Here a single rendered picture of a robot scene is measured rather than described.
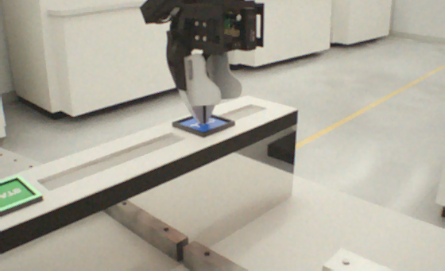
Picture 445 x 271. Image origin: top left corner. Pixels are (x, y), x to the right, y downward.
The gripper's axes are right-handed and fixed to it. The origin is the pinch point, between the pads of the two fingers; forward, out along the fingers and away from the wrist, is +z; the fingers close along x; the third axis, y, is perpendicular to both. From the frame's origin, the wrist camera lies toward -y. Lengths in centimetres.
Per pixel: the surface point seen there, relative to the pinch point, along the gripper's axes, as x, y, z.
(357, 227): 12.4, 18.0, 15.6
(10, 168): -13.6, -36.7, 15.8
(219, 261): -8.0, 11.0, 12.6
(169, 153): -8.3, 4.0, 1.7
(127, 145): -10.3, -1.1, 1.7
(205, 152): -4.5, 5.6, 2.3
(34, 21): 101, -291, 18
